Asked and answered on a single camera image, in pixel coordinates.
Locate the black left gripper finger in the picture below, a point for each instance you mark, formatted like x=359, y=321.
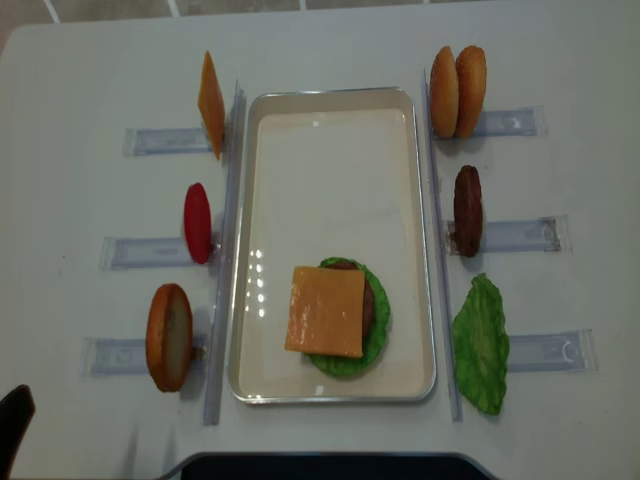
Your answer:
x=17, y=409

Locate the dark robot base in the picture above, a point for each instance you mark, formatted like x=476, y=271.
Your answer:
x=330, y=466

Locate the clear tomato pusher track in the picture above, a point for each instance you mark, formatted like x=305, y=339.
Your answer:
x=144, y=253

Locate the red tomato slice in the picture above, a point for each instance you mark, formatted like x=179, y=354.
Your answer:
x=197, y=224

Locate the clear cheese pusher track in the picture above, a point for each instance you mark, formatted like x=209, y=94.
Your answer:
x=148, y=142

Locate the green lettuce leaf on tray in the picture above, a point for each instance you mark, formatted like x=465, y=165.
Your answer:
x=373, y=345

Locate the flat orange cheese slice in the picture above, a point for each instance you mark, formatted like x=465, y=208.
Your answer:
x=326, y=312

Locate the brown meat patty on tray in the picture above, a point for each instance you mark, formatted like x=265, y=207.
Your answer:
x=368, y=297

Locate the upright orange cheese slice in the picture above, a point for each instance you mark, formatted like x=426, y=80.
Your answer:
x=211, y=105

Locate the upright green lettuce leaf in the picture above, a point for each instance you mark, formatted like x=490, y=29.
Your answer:
x=481, y=347

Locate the upright brown meat patty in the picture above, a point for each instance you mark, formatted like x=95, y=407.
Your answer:
x=468, y=211

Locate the clear lettuce pusher track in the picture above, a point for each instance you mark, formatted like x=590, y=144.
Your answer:
x=569, y=351

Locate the bottom bun half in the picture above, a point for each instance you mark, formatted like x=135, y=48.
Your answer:
x=169, y=338

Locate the silver metal baking tray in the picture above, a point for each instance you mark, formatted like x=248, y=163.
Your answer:
x=330, y=176

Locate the clear patty pusher track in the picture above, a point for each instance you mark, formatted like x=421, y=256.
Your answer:
x=545, y=234

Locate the clear sesame bun pusher track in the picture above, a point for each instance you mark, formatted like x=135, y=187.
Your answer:
x=525, y=122

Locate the clear right long rail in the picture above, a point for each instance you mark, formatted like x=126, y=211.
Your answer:
x=441, y=259

